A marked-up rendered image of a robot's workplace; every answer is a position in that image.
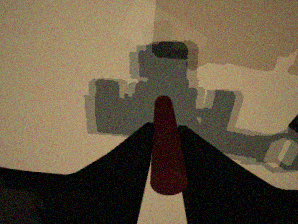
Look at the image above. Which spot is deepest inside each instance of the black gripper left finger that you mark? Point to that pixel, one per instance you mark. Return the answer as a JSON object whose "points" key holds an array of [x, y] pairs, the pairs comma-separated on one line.
{"points": [[108, 191]]}

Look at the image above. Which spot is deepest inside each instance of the red peg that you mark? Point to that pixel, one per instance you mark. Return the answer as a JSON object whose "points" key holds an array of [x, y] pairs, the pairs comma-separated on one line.
{"points": [[168, 175]]}

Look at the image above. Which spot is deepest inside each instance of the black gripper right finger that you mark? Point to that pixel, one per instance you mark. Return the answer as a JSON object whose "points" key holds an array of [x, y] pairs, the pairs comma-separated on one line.
{"points": [[220, 191]]}

